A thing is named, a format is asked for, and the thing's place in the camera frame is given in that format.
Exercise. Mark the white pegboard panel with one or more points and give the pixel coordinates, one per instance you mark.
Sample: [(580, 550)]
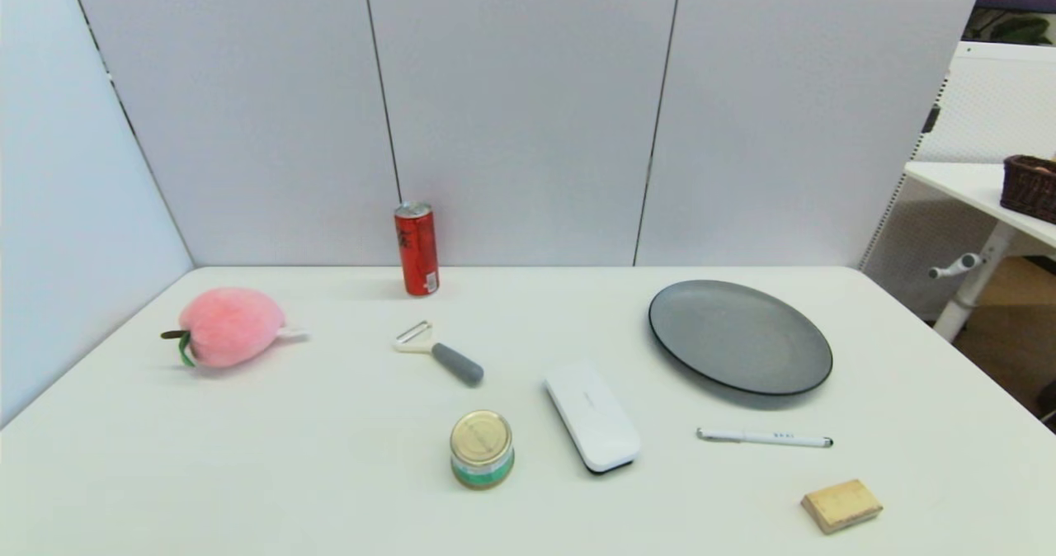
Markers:
[(998, 102)]

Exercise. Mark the red drink can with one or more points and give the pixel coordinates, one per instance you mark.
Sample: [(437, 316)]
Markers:
[(417, 247)]

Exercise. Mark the brown wicker basket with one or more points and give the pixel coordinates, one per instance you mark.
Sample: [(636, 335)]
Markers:
[(1030, 189)]

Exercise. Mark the small wooden block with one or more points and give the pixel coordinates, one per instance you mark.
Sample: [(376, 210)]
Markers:
[(841, 505)]

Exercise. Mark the dark grey round plate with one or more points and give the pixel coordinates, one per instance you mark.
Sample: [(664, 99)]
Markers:
[(738, 337)]

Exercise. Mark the black panel clip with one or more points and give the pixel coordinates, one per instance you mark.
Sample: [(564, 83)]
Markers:
[(932, 119)]

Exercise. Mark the white glasses case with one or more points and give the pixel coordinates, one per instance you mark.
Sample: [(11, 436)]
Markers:
[(592, 416)]

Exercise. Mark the white side desk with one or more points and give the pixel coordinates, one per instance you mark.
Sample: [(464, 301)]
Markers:
[(965, 181)]

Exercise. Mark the tin can with gold lid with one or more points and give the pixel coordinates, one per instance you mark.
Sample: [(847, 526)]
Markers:
[(482, 445)]

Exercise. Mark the pink plush peach toy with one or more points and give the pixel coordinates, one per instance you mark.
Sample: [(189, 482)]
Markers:
[(231, 325)]

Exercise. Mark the green potted plant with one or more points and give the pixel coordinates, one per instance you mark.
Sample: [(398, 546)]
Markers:
[(1019, 28)]

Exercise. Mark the white pen with black tip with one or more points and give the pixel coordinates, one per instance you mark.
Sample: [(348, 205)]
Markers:
[(763, 437)]

